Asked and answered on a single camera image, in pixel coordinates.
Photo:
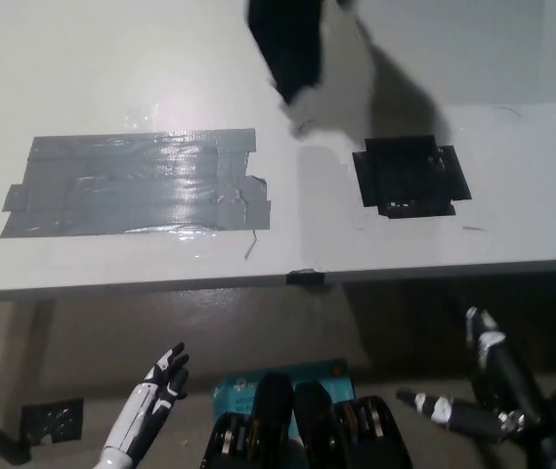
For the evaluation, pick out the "grey duct tape patch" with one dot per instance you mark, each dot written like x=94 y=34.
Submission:
x=136 y=183

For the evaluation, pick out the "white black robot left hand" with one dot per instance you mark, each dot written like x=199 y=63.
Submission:
x=148 y=400

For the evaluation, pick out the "black t-shirt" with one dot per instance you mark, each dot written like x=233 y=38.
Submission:
x=289 y=44

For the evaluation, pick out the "thin dark thread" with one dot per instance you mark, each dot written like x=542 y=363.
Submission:
x=511 y=110
x=249 y=246

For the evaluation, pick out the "small black tape strip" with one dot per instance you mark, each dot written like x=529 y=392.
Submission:
x=306 y=277

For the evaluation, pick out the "black floor tape patch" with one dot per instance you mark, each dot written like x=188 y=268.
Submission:
x=52 y=421

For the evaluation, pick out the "black tape square patch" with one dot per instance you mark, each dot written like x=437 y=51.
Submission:
x=410 y=178

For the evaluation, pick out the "teal cardboard router box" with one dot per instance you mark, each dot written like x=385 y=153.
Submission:
x=238 y=396

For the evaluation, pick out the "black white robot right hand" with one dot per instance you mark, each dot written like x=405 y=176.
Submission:
x=512 y=391

